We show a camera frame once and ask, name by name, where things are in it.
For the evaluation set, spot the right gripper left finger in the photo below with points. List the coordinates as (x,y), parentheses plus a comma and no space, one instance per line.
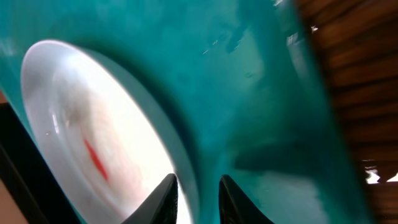
(160,207)

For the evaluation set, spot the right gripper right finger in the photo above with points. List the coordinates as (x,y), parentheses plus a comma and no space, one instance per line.
(235,207)

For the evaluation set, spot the light blue plate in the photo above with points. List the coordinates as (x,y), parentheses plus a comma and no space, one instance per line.
(105,138)

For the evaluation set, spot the teal plastic tray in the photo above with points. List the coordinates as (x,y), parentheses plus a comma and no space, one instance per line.
(239,83)

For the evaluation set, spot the black plastic tray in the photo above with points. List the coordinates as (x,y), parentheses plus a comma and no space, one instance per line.
(27,177)

